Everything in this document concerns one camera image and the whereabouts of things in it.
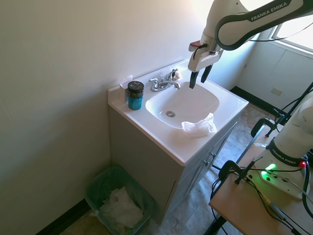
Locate window with white frame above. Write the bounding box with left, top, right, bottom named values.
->
left=269, top=14, right=313, bottom=53

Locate black C-clamp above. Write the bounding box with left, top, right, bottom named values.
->
left=250, top=117, right=282, bottom=138
left=218, top=160, right=256, bottom=186

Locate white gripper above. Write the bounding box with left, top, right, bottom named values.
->
left=187, top=49, right=223, bottom=90

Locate green trash bin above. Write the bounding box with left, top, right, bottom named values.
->
left=85, top=165, right=157, bottom=235

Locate black metal table frame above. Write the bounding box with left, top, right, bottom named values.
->
left=206, top=133, right=269, bottom=235

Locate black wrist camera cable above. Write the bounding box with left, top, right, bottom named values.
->
left=193, top=44, right=206, bottom=60

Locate yellow cable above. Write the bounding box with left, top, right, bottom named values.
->
left=246, top=174, right=272, bottom=207

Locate dark red wrist camera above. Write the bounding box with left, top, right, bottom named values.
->
left=188, top=41, right=209, bottom=52

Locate teal jar with black lid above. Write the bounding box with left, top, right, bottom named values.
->
left=127, top=80, right=144, bottom=111

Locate chrome sink faucet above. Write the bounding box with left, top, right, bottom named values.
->
left=148, top=69, right=181, bottom=93

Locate crumpled white tissue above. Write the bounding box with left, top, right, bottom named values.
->
left=180, top=113, right=218, bottom=138

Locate black cable adapter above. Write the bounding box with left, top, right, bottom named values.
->
left=268, top=202, right=289, bottom=221

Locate white tissues pile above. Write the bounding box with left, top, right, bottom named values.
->
left=98, top=186, right=144, bottom=230

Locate grey vanity cabinet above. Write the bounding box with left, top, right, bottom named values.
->
left=109, top=106, right=240, bottom=225

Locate white sink countertop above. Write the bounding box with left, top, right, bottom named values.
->
left=108, top=58, right=250, bottom=167

